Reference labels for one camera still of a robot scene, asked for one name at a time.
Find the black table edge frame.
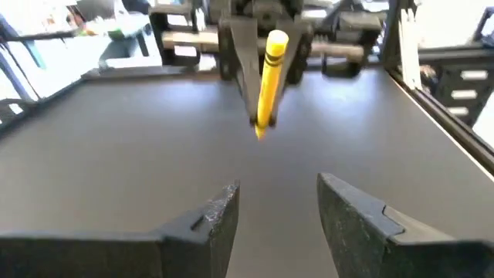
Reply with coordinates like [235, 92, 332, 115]
[0, 63, 494, 177]

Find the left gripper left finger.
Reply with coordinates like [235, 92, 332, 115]
[0, 180, 241, 278]

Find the black slotted rack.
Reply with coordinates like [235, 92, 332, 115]
[418, 7, 494, 128]

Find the black tripod stand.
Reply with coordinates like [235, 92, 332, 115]
[0, 13, 47, 124]

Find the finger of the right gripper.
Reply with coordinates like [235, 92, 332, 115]
[269, 26, 312, 127]
[230, 19, 260, 127]

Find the yellow crayon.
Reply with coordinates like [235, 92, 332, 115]
[254, 29, 289, 140]

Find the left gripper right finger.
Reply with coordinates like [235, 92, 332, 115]
[316, 172, 494, 278]

